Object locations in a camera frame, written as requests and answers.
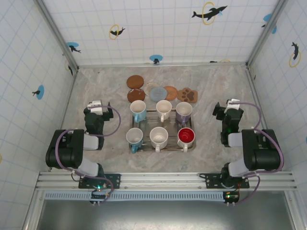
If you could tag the light blue mug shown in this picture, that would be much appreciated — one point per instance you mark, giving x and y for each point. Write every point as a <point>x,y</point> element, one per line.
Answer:
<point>138,106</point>

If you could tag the brown wooden coaster white marks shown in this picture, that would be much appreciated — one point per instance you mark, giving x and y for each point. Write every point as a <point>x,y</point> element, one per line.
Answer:
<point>136,95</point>

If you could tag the teal floral mug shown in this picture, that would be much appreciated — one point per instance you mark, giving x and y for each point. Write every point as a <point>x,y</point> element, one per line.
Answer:
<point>134,135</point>

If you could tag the cork paw coaster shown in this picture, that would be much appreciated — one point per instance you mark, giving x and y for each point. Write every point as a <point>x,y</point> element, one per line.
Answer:
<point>188,95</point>

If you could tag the lavender mug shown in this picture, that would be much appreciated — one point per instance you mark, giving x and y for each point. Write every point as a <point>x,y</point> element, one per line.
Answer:
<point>184,109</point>

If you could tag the plain brown wooden coaster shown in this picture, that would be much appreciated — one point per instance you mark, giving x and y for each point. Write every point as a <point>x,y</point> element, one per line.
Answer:
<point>135,81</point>

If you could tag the white mug red inside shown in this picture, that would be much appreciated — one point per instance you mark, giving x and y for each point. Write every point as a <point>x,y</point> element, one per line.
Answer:
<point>186,134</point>

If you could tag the white round coaster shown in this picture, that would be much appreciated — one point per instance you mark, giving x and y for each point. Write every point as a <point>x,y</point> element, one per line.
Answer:
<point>148,86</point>

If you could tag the rattan coaster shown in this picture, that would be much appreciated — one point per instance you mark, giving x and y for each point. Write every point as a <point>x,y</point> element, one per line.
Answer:
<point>172,93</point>

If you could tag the blue-grey woven coaster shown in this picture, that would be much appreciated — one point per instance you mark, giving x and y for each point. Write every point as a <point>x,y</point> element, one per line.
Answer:
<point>158,93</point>

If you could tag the large white mug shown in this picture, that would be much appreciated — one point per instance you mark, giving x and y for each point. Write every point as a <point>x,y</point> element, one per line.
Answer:
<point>158,135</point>

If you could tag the small cream mug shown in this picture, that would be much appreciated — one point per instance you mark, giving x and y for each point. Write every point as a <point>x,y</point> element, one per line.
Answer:
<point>164,106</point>

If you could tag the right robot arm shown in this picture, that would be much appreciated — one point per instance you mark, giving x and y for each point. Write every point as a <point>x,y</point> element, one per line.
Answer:
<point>261,153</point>

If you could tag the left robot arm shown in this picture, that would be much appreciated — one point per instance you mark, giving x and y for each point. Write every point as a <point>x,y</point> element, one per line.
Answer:
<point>67,148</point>

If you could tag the stainless steel tray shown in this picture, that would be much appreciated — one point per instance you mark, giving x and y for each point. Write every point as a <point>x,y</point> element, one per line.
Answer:
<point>149,121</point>

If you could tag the blue circle animal sticker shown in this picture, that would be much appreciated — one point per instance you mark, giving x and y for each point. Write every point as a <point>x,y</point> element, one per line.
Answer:
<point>40,92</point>

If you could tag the blue circle penguin sticker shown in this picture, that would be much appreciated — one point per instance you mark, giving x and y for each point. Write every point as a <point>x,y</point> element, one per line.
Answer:
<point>156,58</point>

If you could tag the blue circle seal sticker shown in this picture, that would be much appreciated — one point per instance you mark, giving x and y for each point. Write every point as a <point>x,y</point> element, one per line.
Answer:
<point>72,45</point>

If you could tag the grey metal panel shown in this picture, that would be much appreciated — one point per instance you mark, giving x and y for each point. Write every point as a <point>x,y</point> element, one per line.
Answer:
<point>163,215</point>

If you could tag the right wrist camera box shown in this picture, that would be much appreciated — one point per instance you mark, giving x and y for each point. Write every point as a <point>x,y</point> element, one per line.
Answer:
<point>233,103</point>

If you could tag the right aluminium side rail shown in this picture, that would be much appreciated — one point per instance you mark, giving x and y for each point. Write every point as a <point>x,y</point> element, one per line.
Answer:
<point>256,95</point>

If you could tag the aluminium side rail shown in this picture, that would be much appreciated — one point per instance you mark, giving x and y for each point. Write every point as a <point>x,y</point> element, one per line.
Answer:
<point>256,95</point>
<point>71,90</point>

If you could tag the left aluminium side rail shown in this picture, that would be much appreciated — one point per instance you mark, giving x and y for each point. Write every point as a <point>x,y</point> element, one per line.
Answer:
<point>71,90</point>

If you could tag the aluminium rail along wall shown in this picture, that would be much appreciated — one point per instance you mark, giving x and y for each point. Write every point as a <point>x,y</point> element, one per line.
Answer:
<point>120,65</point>

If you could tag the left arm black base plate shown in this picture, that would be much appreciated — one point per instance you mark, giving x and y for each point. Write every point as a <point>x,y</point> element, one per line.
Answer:
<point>115,179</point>

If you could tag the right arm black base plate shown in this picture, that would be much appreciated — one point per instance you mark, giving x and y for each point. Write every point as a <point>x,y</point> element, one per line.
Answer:
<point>211,179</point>

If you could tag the right aluminium corner post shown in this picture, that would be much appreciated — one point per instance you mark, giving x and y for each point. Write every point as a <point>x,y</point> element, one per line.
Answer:
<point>257,50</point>

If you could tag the aluminium corner post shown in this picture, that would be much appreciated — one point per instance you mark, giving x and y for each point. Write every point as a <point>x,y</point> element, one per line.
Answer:
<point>257,50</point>
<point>57,33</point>

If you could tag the aluminium mounting rail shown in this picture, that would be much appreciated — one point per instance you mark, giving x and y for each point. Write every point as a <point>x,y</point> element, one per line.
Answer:
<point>163,178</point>

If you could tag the left aluminium corner post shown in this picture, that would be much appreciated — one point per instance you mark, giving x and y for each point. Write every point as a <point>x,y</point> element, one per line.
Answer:
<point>57,33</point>

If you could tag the blue sticker at corner post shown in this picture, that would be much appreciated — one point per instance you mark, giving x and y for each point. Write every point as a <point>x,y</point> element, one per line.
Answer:
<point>267,17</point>

